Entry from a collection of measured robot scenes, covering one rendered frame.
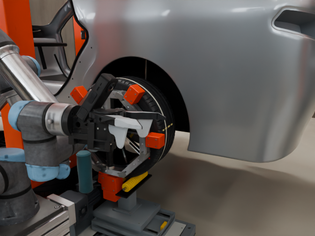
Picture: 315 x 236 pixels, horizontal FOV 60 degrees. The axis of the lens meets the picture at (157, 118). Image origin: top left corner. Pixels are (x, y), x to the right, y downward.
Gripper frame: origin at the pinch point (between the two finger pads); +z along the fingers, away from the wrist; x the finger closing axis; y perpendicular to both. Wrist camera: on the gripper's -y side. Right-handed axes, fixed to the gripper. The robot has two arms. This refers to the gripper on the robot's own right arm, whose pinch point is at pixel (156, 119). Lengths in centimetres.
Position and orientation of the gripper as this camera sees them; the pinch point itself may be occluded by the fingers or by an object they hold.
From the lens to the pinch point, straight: 55.1
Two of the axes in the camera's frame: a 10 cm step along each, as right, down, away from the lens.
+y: -0.5, 9.9, 1.3
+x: -3.2, 1.1, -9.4
